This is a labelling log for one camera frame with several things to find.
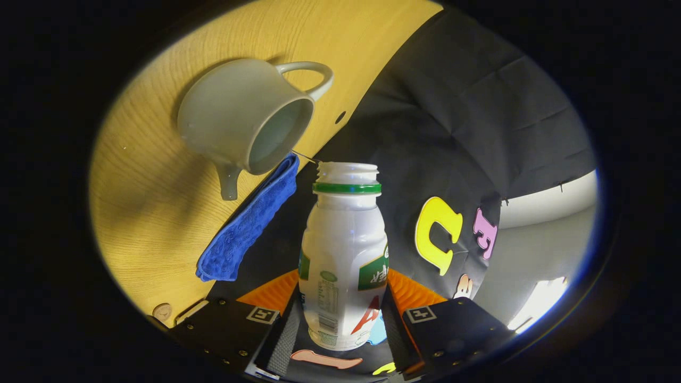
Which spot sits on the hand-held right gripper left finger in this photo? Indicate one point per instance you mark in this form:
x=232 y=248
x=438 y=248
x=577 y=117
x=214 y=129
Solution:
x=282 y=340

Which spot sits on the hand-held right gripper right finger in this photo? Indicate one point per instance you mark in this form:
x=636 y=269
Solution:
x=393 y=335

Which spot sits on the white plastic water bottle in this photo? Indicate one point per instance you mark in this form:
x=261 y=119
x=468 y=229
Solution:
x=343 y=250

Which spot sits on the round brown coaster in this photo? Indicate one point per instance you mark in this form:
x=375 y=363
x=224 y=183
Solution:
x=162 y=311

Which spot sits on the white ceramic teacup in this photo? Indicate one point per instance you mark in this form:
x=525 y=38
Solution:
x=234 y=111

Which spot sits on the blue towel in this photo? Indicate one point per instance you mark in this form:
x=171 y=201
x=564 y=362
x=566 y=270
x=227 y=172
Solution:
x=245 y=229

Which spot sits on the black backdrop cloth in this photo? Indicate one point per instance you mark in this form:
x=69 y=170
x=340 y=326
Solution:
x=452 y=117

